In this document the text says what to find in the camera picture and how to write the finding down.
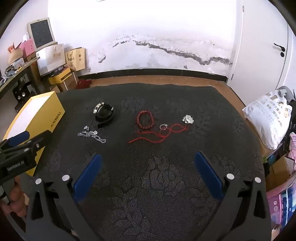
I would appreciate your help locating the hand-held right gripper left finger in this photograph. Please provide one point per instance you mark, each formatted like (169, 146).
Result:
(89, 173)

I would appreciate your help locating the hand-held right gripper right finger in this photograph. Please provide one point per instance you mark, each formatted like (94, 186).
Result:
(209, 176)

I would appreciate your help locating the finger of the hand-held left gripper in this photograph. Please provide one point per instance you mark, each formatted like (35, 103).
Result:
(39, 141)
(19, 138)

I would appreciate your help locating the yellow jewelry box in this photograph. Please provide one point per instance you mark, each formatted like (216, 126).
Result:
(34, 109)

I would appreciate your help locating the black wristwatch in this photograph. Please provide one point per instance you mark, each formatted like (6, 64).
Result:
(104, 113)

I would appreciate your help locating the person's left hand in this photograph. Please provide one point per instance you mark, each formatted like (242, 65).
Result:
(17, 199)

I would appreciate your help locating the black speakers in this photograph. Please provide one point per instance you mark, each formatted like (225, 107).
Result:
(22, 92)

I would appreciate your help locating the black patterned blanket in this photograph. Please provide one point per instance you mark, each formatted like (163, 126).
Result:
(150, 162)

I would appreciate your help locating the dark desk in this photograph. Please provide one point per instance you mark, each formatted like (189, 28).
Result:
(16, 74)

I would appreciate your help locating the brown cardboard box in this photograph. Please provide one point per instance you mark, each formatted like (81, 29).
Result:
(69, 83)

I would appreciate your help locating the flat yellow box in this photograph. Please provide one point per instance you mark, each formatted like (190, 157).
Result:
(61, 78)

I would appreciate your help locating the tall cardboard carton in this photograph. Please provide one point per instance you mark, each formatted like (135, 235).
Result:
(38, 74)

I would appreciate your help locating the pink printed carton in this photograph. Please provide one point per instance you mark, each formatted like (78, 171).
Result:
(275, 204)

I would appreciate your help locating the red cloth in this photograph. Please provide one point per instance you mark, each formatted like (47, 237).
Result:
(83, 84)

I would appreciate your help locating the flat black box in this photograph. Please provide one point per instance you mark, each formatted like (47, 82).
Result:
(57, 70)

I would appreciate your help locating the white printed plastic bag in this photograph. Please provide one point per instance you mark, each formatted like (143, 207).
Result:
(266, 115)

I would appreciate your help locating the white gift bag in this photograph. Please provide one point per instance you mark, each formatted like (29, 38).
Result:
(49, 59)

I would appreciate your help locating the brown paper bag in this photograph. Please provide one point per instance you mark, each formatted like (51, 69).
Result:
(15, 54)

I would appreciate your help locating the brown gift bag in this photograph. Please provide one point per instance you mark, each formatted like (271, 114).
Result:
(75, 58)

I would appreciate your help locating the pink box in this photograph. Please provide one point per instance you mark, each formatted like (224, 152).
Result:
(27, 47)

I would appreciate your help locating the white framed monitor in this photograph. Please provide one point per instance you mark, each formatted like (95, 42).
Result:
(41, 32)

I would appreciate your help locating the grey plastic object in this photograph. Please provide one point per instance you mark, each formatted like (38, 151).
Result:
(283, 91)

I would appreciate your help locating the white door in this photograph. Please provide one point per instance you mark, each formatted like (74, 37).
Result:
(259, 46)

